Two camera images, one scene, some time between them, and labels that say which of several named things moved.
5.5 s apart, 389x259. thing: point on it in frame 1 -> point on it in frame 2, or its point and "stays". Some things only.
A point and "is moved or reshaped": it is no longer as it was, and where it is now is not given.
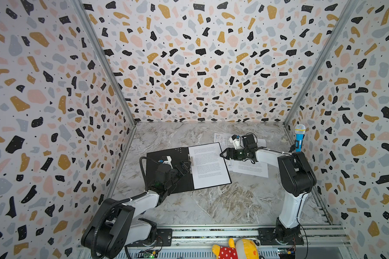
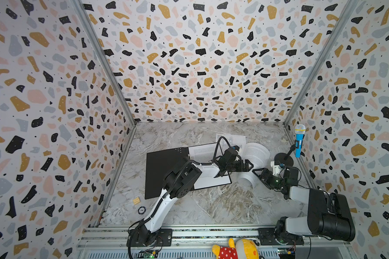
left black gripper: x=184 y=170 -> x=239 y=163
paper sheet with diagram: x=223 y=140 stays
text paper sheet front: x=208 y=165 stays
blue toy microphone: x=300 y=130 stays
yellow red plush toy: x=244 y=249 stays
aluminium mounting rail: x=329 y=242 stays
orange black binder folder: x=185 y=183 stays
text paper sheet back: x=248 y=167 is moved or reshaped
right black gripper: x=230 y=154 -> x=269 y=176
